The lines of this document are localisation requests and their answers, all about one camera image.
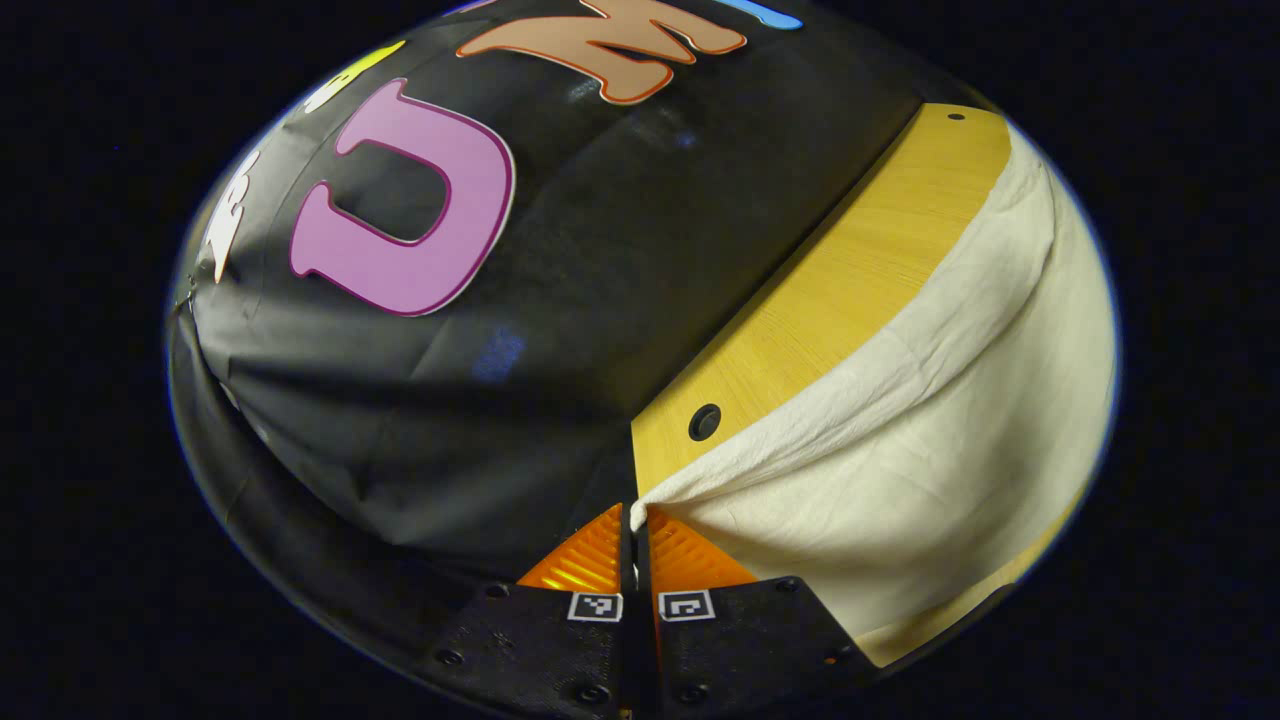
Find black backdrop cloth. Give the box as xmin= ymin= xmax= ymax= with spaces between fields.
xmin=165 ymin=0 xmax=1001 ymax=691

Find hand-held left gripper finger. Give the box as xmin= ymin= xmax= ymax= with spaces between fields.
xmin=415 ymin=503 xmax=641 ymax=720
xmin=640 ymin=505 xmax=881 ymax=720

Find white jeans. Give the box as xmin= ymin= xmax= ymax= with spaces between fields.
xmin=630 ymin=125 xmax=1119 ymax=641

